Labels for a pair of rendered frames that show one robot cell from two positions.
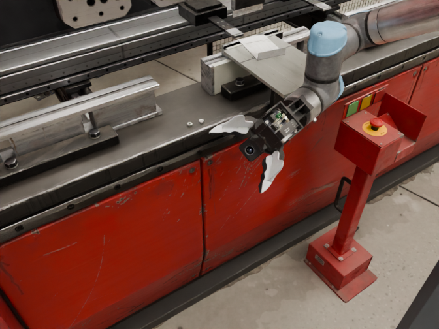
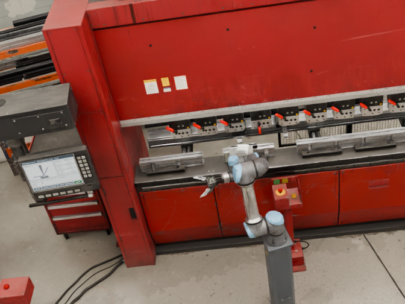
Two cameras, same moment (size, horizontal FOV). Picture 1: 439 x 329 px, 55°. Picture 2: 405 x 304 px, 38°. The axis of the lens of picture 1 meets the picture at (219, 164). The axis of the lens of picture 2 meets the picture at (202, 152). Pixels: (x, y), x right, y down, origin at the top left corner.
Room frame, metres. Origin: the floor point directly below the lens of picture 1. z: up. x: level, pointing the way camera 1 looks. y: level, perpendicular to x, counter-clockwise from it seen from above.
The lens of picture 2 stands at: (-1.73, -2.06, 3.89)
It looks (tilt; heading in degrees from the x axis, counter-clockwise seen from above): 40 degrees down; 40
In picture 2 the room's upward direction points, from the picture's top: 11 degrees counter-clockwise
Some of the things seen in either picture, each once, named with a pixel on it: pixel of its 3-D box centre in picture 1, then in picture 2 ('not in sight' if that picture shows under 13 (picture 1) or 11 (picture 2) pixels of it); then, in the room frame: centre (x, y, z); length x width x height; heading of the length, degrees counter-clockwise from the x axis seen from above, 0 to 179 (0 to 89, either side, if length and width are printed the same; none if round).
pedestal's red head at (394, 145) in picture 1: (379, 129); (286, 193); (1.03, -0.50, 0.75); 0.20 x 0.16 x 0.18; 125
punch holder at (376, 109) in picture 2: not in sight; (370, 102); (1.66, -0.90, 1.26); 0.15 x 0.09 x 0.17; 123
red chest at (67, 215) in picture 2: not in sight; (76, 183); (0.61, 1.37, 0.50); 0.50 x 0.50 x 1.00; 33
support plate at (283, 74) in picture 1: (278, 63); (241, 158); (1.01, -0.16, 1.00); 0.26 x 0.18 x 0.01; 33
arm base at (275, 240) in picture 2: not in sight; (276, 233); (0.59, -0.65, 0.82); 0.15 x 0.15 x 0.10
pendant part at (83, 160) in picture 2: not in sight; (60, 170); (0.03, 0.63, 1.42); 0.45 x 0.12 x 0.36; 128
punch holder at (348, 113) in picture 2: not in sight; (343, 106); (1.55, -0.73, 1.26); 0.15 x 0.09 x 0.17; 123
